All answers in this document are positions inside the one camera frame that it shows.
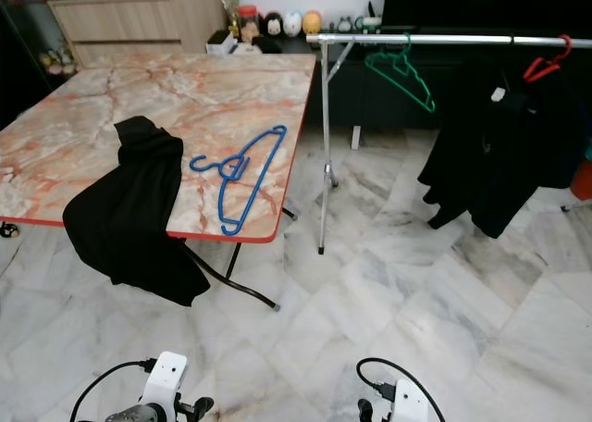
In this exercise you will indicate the black garment with green logo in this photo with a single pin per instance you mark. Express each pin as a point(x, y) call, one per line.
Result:
point(472, 163)

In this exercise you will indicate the blue plastic hanger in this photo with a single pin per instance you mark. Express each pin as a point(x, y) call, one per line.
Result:
point(238, 166)

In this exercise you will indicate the green plastic hanger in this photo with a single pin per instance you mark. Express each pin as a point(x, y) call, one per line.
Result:
point(403, 57)

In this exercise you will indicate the red plastic hanger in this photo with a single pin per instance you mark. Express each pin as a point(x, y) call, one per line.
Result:
point(538, 68)

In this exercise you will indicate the plain black garment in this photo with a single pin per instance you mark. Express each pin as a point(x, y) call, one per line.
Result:
point(129, 218)

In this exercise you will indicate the black low tv console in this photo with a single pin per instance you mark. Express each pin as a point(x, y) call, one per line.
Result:
point(388, 117)

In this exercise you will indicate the marble top folding table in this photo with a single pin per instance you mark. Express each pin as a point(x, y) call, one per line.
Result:
point(129, 117)

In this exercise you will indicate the red bin with teal bag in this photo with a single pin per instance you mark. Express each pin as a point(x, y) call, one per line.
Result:
point(584, 179)

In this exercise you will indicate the white box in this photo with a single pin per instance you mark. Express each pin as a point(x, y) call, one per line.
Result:
point(222, 43)

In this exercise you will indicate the silver metal clothes rack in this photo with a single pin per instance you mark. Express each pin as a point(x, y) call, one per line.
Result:
point(444, 41)

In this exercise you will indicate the red lid jar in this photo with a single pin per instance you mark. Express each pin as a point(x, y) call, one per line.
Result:
point(248, 26)

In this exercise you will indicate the small grey figurine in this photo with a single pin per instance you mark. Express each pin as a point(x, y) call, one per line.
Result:
point(347, 24)

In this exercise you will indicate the green mug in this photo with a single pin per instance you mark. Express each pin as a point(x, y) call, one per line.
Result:
point(371, 22)

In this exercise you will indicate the light wood cabinet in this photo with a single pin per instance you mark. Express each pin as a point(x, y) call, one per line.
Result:
point(129, 24)

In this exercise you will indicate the black round plush toy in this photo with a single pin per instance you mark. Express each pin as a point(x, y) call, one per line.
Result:
point(271, 26)

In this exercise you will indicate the yellow round plush toy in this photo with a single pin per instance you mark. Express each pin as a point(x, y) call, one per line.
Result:
point(312, 22)

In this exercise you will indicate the white round plush toy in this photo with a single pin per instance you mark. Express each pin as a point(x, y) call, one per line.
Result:
point(292, 24)

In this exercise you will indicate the gold trophy figurine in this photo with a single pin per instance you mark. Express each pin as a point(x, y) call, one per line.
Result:
point(230, 17)

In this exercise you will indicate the black television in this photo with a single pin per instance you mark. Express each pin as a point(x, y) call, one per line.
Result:
point(481, 1)

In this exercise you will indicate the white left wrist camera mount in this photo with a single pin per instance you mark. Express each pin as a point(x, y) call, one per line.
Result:
point(168, 380)

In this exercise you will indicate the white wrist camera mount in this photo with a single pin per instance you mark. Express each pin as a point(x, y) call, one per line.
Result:
point(168, 380)
point(412, 402)

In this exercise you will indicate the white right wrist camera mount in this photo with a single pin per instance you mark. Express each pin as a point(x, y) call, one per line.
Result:
point(412, 402)

